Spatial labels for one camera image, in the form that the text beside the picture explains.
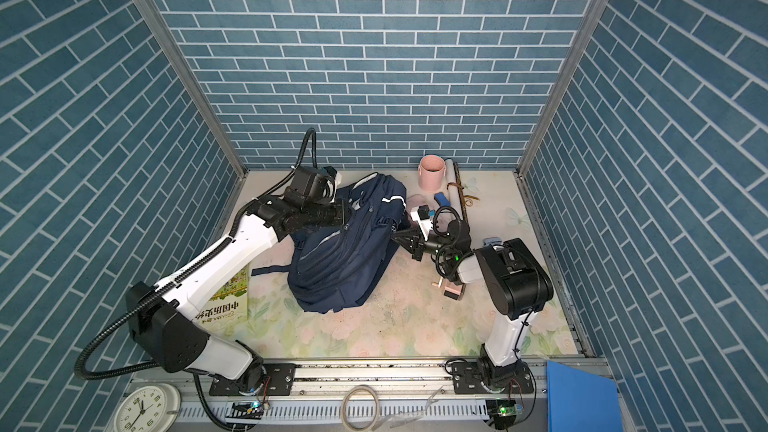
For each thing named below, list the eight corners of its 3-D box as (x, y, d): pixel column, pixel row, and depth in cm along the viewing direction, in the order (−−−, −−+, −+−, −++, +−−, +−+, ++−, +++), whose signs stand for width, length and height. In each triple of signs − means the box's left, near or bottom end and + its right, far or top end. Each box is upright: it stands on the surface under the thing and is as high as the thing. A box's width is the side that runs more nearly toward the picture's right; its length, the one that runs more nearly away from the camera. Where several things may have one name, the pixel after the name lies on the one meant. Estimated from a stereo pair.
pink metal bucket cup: (419, 191, 116) (420, 173, 108) (418, 172, 123) (419, 154, 115) (443, 191, 116) (446, 173, 108) (440, 172, 123) (443, 154, 115)
